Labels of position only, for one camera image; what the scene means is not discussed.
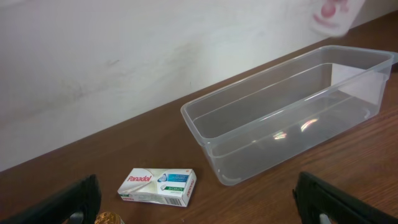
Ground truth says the white spray bottle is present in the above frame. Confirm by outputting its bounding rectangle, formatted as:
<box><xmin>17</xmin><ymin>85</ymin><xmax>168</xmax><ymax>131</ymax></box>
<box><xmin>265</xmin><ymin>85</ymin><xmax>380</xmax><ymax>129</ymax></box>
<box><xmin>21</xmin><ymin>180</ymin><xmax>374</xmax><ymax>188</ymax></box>
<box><xmin>310</xmin><ymin>0</ymin><xmax>365</xmax><ymax>37</ymax></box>

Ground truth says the clear plastic container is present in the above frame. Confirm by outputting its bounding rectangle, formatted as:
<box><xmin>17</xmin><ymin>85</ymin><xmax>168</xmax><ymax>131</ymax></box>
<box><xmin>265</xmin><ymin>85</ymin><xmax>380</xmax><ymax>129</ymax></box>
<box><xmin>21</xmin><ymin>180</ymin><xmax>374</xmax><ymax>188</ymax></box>
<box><xmin>181</xmin><ymin>45</ymin><xmax>397</xmax><ymax>185</ymax></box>

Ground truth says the gold-lidded small jar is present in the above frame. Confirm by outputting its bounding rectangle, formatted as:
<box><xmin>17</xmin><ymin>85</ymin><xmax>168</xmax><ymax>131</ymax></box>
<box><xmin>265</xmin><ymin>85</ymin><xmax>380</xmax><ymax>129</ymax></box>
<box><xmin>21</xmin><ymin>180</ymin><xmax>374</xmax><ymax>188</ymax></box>
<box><xmin>95</xmin><ymin>212</ymin><xmax>125</xmax><ymax>224</ymax></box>

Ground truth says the white Panadol medicine box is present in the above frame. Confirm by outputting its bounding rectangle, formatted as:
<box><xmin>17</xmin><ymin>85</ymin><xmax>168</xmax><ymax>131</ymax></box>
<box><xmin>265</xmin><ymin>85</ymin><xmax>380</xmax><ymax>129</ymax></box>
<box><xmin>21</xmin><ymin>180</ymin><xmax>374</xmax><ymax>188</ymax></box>
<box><xmin>118</xmin><ymin>168</ymin><xmax>197</xmax><ymax>207</ymax></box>

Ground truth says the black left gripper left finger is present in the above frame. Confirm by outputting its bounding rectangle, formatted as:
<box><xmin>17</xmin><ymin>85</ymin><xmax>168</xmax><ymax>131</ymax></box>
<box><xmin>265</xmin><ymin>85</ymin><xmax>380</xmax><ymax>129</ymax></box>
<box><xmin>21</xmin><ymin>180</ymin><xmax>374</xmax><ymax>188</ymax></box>
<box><xmin>1</xmin><ymin>174</ymin><xmax>101</xmax><ymax>224</ymax></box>

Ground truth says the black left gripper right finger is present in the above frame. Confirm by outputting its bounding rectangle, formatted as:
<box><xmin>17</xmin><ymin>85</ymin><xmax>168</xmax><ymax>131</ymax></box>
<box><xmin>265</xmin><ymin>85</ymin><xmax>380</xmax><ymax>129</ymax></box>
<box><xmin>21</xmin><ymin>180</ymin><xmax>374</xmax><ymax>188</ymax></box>
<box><xmin>293</xmin><ymin>172</ymin><xmax>397</xmax><ymax>224</ymax></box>

